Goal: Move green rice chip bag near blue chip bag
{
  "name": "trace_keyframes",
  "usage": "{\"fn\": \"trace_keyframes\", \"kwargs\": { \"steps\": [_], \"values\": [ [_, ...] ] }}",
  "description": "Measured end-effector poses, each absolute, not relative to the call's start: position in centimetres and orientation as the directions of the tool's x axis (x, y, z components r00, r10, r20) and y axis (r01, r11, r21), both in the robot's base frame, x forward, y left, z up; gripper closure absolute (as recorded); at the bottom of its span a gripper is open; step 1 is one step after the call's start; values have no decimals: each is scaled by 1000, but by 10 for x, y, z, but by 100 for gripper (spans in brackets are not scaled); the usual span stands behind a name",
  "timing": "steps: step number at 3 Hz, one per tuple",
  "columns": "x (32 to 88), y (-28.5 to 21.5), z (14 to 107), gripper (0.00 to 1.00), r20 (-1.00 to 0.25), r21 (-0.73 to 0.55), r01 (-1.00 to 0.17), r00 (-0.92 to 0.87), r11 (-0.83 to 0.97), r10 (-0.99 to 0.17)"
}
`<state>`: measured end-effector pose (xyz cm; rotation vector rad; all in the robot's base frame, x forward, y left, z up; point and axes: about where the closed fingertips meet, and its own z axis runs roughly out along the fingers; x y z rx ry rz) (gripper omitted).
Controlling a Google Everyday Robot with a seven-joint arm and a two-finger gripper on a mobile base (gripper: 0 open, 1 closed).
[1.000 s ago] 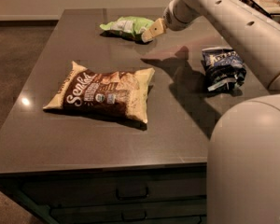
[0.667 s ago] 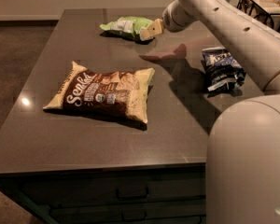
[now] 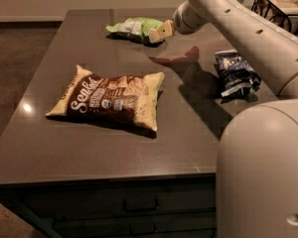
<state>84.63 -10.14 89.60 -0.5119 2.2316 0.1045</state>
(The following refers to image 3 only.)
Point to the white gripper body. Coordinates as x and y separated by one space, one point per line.
181 19

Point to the black wire basket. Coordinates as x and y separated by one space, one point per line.
283 13

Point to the brown and cream chip bag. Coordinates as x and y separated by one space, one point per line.
126 99

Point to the green rice chip bag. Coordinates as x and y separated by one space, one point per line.
136 29

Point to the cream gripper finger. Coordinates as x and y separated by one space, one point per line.
166 29
154 38

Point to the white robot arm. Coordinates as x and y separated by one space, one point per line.
257 163

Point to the blue chip bag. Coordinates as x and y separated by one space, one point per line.
237 77

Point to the dark cabinet with drawers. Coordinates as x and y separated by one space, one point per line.
140 208

